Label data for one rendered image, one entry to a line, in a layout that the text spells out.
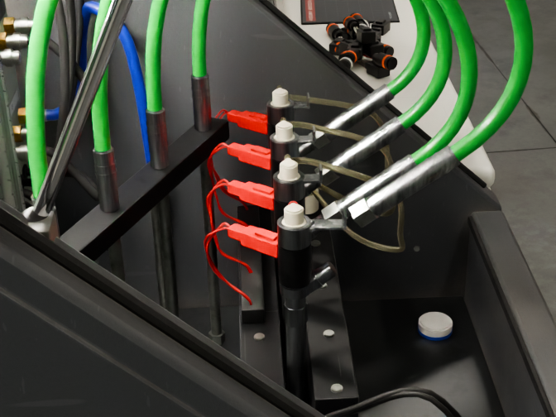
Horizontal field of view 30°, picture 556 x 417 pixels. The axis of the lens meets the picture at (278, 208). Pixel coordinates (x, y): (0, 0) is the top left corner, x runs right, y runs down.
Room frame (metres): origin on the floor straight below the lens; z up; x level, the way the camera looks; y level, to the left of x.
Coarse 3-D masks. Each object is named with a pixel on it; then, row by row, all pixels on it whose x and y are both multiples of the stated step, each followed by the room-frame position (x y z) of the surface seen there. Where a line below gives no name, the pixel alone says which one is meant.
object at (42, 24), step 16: (48, 0) 0.72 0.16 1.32; (512, 0) 0.73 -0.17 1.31; (48, 16) 0.72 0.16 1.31; (512, 16) 0.73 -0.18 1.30; (528, 16) 0.73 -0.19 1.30; (32, 32) 0.72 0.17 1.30; (48, 32) 0.72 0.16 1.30; (528, 32) 0.73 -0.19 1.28; (32, 48) 0.72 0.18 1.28; (528, 48) 0.73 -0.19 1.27; (32, 64) 0.72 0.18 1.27; (528, 64) 0.73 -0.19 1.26; (32, 80) 0.72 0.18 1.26; (512, 80) 0.73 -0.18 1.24; (32, 96) 0.72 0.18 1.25; (512, 96) 0.73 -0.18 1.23; (32, 112) 0.72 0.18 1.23; (496, 112) 0.73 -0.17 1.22; (32, 128) 0.72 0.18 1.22; (480, 128) 0.73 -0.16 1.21; (496, 128) 0.73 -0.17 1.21; (32, 144) 0.72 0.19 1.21; (464, 144) 0.73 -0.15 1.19; (480, 144) 0.73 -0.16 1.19; (32, 160) 0.72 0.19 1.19; (32, 176) 0.72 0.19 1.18
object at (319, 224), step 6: (306, 222) 0.74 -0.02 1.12; (312, 222) 0.74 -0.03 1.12; (318, 222) 0.73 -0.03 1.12; (324, 222) 0.73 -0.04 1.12; (330, 222) 0.73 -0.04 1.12; (336, 222) 0.73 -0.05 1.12; (342, 222) 0.73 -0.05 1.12; (312, 228) 0.72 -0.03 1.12; (318, 228) 0.73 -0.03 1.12; (324, 228) 0.73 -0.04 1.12; (330, 228) 0.73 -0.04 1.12; (336, 228) 0.73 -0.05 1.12; (342, 228) 0.73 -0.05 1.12
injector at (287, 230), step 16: (304, 224) 0.73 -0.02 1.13; (288, 240) 0.72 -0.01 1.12; (304, 240) 0.72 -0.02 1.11; (288, 256) 0.72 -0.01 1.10; (304, 256) 0.72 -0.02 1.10; (288, 272) 0.72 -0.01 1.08; (304, 272) 0.72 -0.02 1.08; (320, 272) 0.73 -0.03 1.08; (336, 272) 0.73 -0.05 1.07; (288, 288) 0.72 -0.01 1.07; (304, 288) 0.72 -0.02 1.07; (288, 304) 0.73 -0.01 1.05; (304, 304) 0.73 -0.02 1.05; (288, 320) 0.73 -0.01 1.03; (304, 320) 0.73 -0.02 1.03; (288, 336) 0.73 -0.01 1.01; (304, 336) 0.73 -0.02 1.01; (288, 352) 0.73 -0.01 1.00; (304, 352) 0.73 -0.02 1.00; (288, 368) 0.73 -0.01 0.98; (304, 368) 0.73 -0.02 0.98; (288, 384) 0.73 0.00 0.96; (304, 384) 0.73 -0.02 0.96; (304, 400) 0.73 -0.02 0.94
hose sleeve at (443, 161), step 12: (432, 156) 0.73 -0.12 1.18; (444, 156) 0.73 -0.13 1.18; (420, 168) 0.73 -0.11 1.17; (432, 168) 0.72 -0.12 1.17; (444, 168) 0.72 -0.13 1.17; (396, 180) 0.73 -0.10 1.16; (408, 180) 0.73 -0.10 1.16; (420, 180) 0.72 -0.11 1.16; (432, 180) 0.72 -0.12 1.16; (384, 192) 0.73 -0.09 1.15; (396, 192) 0.72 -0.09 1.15; (408, 192) 0.72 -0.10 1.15; (372, 204) 0.72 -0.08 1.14; (384, 204) 0.72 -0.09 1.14
